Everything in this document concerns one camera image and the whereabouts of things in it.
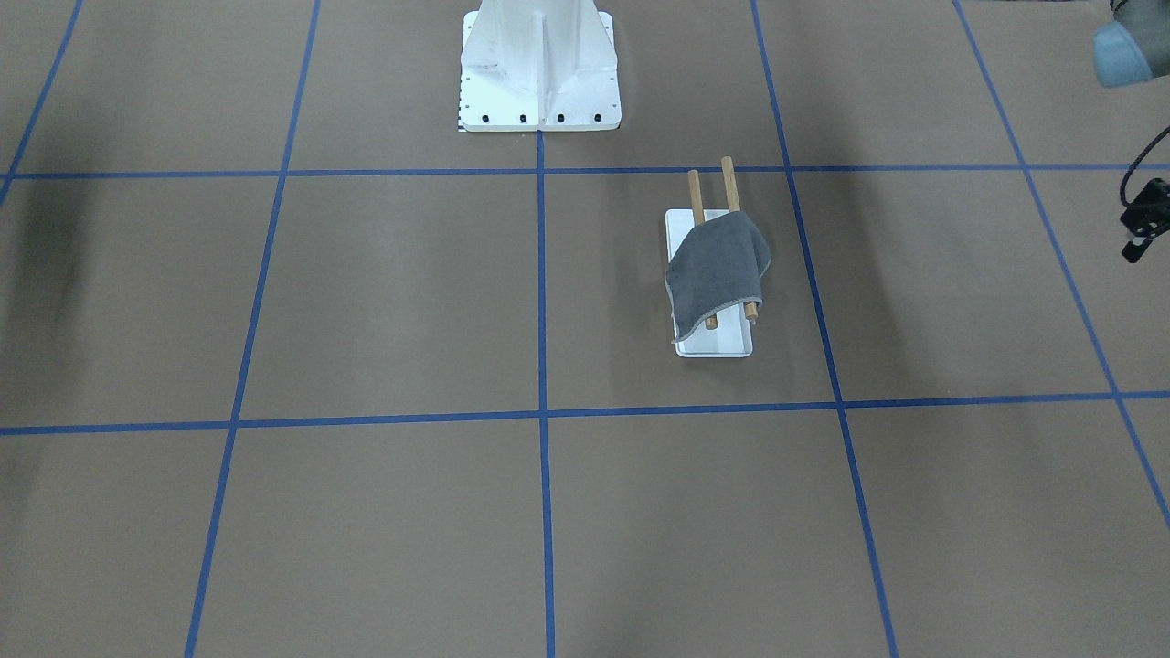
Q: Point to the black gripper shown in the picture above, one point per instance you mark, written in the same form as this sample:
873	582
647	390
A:
1146	219

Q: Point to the grey blue-backed towel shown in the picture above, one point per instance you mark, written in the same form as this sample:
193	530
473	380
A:
713	270

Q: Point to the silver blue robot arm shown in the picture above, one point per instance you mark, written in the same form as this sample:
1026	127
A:
1133	49

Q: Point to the wooden towel rack white base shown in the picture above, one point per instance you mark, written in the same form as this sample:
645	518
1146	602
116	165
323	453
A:
730	342

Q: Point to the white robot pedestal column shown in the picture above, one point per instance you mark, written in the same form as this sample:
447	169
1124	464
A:
538	66

